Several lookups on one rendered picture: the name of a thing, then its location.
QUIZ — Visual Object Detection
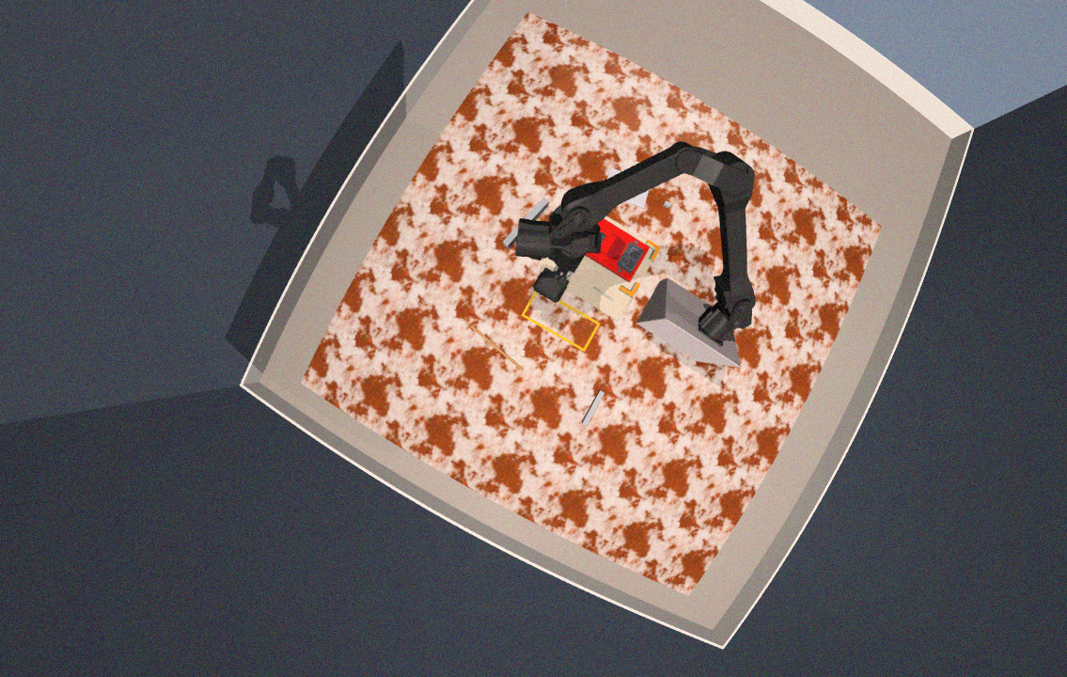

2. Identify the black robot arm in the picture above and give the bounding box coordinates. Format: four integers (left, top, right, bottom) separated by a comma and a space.
515, 141, 757, 346

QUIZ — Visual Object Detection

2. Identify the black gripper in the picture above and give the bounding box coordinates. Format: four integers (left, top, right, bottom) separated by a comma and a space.
534, 224, 600, 302

